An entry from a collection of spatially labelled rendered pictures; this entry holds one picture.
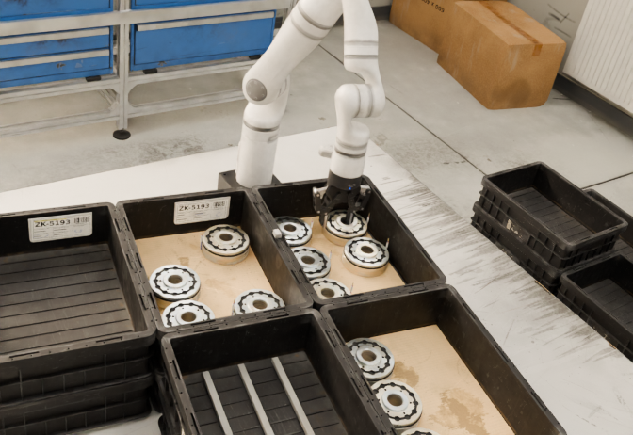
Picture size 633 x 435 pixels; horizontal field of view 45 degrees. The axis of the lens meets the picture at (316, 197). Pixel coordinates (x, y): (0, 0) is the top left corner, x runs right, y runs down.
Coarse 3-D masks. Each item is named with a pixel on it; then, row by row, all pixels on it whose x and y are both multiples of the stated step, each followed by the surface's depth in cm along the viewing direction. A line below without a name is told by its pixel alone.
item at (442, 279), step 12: (312, 180) 180; (324, 180) 181; (252, 192) 172; (264, 204) 169; (384, 204) 176; (396, 216) 173; (276, 228) 163; (408, 228) 170; (288, 252) 157; (420, 252) 164; (432, 264) 161; (300, 276) 152; (444, 276) 158; (312, 288) 149; (384, 288) 152; (396, 288) 153; (408, 288) 154; (324, 300) 147; (336, 300) 147
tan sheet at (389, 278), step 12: (312, 228) 182; (312, 240) 178; (324, 240) 178; (324, 252) 175; (336, 252) 176; (336, 264) 172; (336, 276) 169; (348, 276) 169; (360, 276) 170; (384, 276) 171; (396, 276) 172; (348, 288) 166; (360, 288) 167; (372, 288) 167
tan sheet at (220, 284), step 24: (144, 240) 169; (168, 240) 170; (192, 240) 171; (144, 264) 163; (168, 264) 164; (192, 264) 165; (216, 264) 166; (240, 264) 167; (216, 288) 160; (240, 288) 161; (264, 288) 162; (216, 312) 154
